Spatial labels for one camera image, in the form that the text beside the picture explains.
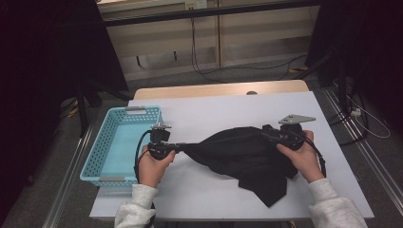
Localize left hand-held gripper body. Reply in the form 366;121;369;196
146;123;182;161

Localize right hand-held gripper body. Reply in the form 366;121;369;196
268;114;317;152

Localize black shorts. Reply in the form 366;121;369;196
180;125;298;208

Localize light blue plastic basket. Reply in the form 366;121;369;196
79;105;164;188

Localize person's right hand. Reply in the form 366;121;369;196
276;129;326;184

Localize person's left hand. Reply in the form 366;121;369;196
138;144;176;189

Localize white table cover sheet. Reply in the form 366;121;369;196
89;90;375;221

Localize wooden table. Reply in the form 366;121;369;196
132;79;310;101

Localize black metal stand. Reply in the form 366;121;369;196
293;51;350;112
75;80;134;137

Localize beige wooden cabinet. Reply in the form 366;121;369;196
98;0;321;82

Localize black curtain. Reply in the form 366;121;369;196
305;0;403;131
0;0;129;219

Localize black metal bar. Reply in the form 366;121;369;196
103;0;321;28

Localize left hand-held gripper black cable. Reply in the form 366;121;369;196
133;129;157;228

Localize hand-held gripper black cable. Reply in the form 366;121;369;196
133;129;157;228
294;131;327;179

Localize right hand-held gripper black cable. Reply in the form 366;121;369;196
294;131;327;179

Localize black floor cable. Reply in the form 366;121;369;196
327;91;370;146

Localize white cable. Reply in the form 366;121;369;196
346;94;392;140

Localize aluminium floor rail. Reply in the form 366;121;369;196
322;86;403;207
42;123;94;228

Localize black wall cable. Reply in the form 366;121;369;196
189;17;308;84

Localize white wall socket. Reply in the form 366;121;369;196
184;0;208;10

